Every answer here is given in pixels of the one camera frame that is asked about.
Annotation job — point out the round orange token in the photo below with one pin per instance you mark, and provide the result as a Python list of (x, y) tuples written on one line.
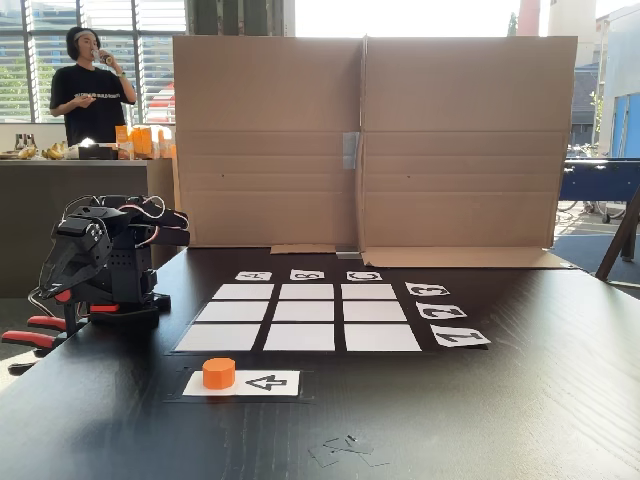
[(218, 374)]

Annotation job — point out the small drink bottle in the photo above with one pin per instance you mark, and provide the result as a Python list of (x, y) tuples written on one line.
[(107, 58)]

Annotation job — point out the white nine-square grid sheet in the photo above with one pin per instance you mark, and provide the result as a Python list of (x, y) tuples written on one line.
[(305, 320)]

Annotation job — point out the red black bar clamp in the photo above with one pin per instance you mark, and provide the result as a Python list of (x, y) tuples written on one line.
[(27, 341), (50, 322)]

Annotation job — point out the dark counter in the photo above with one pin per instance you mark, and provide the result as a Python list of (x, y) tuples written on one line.
[(30, 210)]

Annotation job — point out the black box on counter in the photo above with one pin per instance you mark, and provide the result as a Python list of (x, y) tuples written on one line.
[(97, 152)]

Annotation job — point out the bunch of bananas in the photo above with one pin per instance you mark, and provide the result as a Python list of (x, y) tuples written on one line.
[(27, 153), (54, 151)]

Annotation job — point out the orange carton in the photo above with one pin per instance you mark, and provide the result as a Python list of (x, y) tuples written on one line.
[(124, 142), (142, 141), (164, 144)]

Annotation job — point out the standing person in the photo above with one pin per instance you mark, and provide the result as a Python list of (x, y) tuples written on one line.
[(92, 110)]

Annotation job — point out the brown cardboard screen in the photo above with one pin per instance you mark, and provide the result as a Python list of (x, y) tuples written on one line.
[(270, 150)]

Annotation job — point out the white arrow paper sheet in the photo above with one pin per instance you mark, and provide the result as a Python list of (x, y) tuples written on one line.
[(270, 384)]

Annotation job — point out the paper sheet letter B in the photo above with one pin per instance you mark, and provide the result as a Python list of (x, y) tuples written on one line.
[(307, 274)]

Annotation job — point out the grey tape strip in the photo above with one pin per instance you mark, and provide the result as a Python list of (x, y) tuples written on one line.
[(351, 150), (348, 253)]

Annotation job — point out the paper sheet number 3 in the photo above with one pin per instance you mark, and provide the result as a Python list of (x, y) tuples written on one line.
[(427, 289)]

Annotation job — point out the paper sheet number 2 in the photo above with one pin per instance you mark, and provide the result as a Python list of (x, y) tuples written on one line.
[(441, 310)]

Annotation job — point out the paper sheet number 1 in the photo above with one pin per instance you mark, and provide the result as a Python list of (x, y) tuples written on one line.
[(460, 336)]

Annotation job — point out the dark wooden stand leg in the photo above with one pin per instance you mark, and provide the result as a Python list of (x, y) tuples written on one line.
[(622, 235)]

